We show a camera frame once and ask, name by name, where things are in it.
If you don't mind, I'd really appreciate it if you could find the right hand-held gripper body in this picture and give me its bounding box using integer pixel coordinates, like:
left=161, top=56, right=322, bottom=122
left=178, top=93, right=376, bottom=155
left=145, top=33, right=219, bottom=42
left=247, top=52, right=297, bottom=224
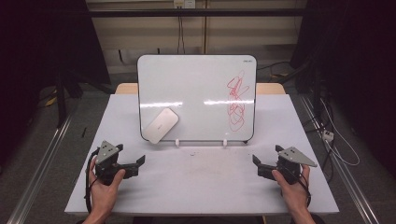
left=257, top=146, right=318, bottom=185

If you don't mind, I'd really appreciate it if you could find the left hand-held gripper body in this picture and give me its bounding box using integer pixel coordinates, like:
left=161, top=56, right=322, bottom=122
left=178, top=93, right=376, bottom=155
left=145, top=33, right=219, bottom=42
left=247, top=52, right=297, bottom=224
left=93, top=140, right=139, bottom=186

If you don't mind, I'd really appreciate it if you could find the white rectangular whiteboard eraser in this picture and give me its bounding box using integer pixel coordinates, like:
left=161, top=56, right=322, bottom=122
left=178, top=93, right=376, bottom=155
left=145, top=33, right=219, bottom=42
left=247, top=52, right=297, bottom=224
left=144, top=107, right=180, bottom=145

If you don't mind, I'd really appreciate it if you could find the person's right hand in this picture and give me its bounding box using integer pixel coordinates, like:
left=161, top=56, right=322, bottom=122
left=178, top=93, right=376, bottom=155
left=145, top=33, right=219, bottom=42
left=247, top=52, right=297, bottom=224
left=271, top=164, right=312, bottom=216

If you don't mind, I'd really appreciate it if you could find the person's left hand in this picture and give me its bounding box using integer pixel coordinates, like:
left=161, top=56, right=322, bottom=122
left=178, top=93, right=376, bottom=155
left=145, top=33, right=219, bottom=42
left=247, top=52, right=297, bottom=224
left=88, top=157, right=126, bottom=216

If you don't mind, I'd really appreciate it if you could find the white power strip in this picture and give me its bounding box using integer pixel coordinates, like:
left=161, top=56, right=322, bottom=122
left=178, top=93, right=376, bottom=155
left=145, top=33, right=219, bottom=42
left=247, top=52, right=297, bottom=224
left=321, top=129, right=335, bottom=142

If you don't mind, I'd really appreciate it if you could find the white table cover sheet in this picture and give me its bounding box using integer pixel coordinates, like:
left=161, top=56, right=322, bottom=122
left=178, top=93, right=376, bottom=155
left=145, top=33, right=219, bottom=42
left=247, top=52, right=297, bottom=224
left=64, top=92, right=340, bottom=217

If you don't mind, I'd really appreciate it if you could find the wooden table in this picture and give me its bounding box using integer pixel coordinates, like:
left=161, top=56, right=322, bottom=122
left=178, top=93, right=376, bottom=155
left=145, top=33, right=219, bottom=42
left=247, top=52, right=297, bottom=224
left=115, top=82, right=287, bottom=95

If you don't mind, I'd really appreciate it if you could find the black metal stand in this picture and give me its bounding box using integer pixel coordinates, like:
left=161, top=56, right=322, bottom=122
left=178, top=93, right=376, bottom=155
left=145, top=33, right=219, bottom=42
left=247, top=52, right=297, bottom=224
left=53, top=70, right=84, bottom=129

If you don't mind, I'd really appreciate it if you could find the white whiteboard with black rim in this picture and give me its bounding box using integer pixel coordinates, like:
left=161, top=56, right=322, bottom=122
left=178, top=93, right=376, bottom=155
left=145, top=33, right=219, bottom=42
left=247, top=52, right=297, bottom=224
left=136, top=54, right=258, bottom=144

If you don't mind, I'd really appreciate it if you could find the black curtain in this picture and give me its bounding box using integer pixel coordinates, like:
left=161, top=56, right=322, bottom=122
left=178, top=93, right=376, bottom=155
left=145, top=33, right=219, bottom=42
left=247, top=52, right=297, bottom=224
left=289, top=0, right=396, bottom=179
left=0, top=0, right=112, bottom=171

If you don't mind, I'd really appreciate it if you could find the black horizontal bar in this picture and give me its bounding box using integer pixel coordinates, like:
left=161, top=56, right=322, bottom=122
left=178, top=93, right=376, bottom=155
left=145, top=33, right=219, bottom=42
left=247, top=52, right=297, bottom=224
left=88, top=7, right=308, bottom=19

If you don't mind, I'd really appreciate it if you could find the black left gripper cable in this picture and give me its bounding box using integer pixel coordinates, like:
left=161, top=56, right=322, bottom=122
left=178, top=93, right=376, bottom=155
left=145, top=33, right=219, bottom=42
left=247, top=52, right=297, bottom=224
left=84, top=148, right=101, bottom=215

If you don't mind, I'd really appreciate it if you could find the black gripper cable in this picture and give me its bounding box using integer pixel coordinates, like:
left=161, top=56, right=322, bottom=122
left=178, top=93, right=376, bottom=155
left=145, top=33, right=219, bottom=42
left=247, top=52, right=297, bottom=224
left=298, top=174, right=313, bottom=208
left=84, top=148, right=101, bottom=215

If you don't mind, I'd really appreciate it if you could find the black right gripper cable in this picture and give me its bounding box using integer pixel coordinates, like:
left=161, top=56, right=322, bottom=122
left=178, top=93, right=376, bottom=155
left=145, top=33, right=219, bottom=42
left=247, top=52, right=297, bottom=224
left=298, top=174, right=313, bottom=208

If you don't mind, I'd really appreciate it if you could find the aluminium floor rail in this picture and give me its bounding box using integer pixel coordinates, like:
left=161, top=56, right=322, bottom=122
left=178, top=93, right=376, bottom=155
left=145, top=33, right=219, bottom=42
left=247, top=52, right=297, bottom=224
left=6, top=114, right=73, bottom=224
left=299, top=95, right=381, bottom=224

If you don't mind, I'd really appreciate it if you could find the white power cable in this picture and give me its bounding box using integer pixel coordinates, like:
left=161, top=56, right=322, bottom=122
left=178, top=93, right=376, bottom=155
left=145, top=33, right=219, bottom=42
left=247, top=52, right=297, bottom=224
left=319, top=98, right=361, bottom=167

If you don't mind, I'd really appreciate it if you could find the black floor cable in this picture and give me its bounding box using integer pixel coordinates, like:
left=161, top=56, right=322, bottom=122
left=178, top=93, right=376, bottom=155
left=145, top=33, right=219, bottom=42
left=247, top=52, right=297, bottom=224
left=257, top=61, right=292, bottom=72

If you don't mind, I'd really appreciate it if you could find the black wall cable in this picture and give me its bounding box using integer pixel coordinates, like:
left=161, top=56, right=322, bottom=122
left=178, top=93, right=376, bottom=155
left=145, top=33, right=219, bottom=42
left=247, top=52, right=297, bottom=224
left=177, top=7, right=185, bottom=56

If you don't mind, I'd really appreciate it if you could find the white wall outlet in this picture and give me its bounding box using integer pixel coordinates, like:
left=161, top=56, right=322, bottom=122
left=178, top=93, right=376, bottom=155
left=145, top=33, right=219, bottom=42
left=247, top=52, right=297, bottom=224
left=173, top=0, right=197, bottom=9

